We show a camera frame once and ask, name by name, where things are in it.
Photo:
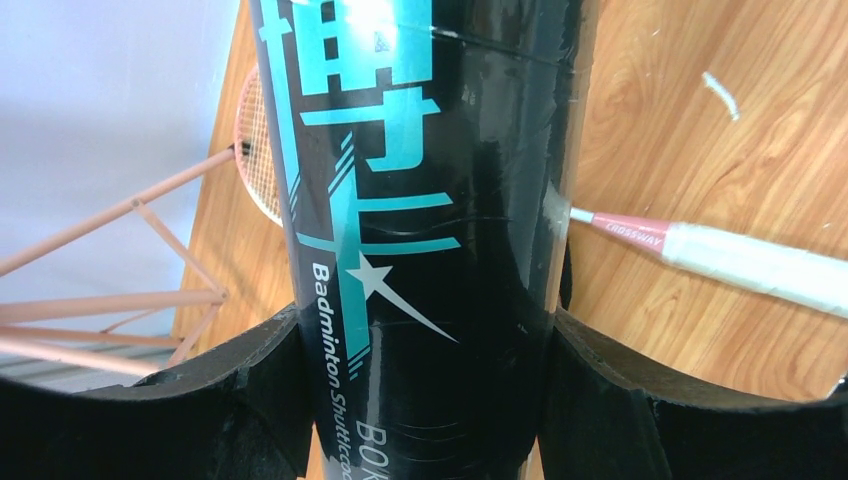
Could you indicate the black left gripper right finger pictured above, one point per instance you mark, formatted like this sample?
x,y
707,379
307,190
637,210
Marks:
x,y
613,413

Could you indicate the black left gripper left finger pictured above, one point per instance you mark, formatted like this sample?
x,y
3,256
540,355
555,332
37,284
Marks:
x,y
239,411

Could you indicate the black shuttlecock tube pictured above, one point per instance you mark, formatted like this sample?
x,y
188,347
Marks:
x,y
424,152

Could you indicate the pink badminton racket left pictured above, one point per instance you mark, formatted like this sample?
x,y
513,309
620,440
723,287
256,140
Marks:
x,y
799,276

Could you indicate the pink music stand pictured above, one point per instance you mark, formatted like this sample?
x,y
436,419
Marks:
x,y
117,290

